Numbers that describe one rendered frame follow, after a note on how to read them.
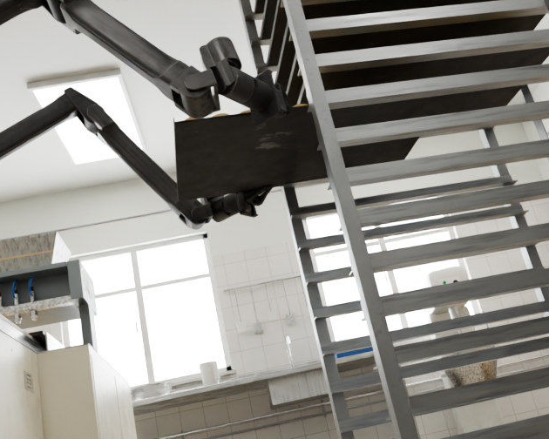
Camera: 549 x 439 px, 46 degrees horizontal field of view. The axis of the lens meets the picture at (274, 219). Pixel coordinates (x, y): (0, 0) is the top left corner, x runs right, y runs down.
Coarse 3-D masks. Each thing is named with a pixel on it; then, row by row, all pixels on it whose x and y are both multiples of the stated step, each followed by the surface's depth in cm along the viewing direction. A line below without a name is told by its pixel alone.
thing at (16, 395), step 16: (0, 336) 203; (0, 352) 199; (16, 352) 217; (32, 352) 239; (0, 368) 197; (16, 368) 213; (32, 368) 235; (0, 384) 194; (16, 384) 210; (32, 384) 231; (0, 400) 192; (16, 400) 207; (32, 400) 227; (0, 416) 189; (16, 416) 204; (32, 416) 224; (0, 432) 187; (16, 432) 202; (32, 432) 221
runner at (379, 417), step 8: (520, 392) 157; (480, 400) 158; (488, 400) 156; (448, 408) 154; (352, 416) 153; (360, 416) 153; (368, 416) 154; (376, 416) 154; (384, 416) 154; (344, 424) 152; (352, 424) 153; (360, 424) 153; (368, 424) 153; (376, 424) 151
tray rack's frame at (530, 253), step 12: (528, 96) 166; (540, 120) 163; (480, 132) 189; (492, 132) 187; (540, 132) 164; (492, 144) 185; (492, 168) 185; (504, 168) 183; (516, 204) 179; (516, 216) 178; (528, 252) 174; (528, 264) 175; (540, 264) 173; (540, 288) 171; (540, 300) 171
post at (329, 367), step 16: (240, 0) 193; (256, 32) 190; (256, 48) 188; (288, 192) 172; (288, 208) 171; (304, 256) 167; (304, 272) 165; (304, 288) 166; (320, 304) 162; (320, 320) 161; (320, 336) 160; (320, 352) 160; (336, 368) 157; (336, 400) 154; (336, 416) 153; (352, 432) 152
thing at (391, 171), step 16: (512, 144) 136; (528, 144) 137; (544, 144) 137; (400, 160) 132; (416, 160) 132; (432, 160) 132; (448, 160) 133; (464, 160) 133; (480, 160) 134; (496, 160) 135; (512, 160) 137; (352, 176) 129; (368, 176) 129; (384, 176) 130; (400, 176) 132; (416, 176) 133
